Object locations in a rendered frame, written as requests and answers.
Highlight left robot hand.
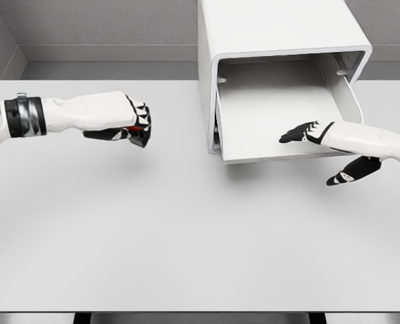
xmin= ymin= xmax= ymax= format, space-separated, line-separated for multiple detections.
xmin=74 ymin=90 xmax=153 ymax=145

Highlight white cabinet drawer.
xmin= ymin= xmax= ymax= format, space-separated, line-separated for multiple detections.
xmin=214 ymin=58 xmax=365 ymax=166

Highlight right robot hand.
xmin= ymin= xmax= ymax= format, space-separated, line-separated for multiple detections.
xmin=278 ymin=120 xmax=390 ymax=187

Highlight black red load switch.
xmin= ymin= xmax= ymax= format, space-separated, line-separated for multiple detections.
xmin=126 ymin=125 xmax=150 ymax=149

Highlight white tabletop storage cabinet shell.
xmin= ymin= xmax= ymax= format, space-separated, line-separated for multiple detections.
xmin=197 ymin=0 xmax=373 ymax=156

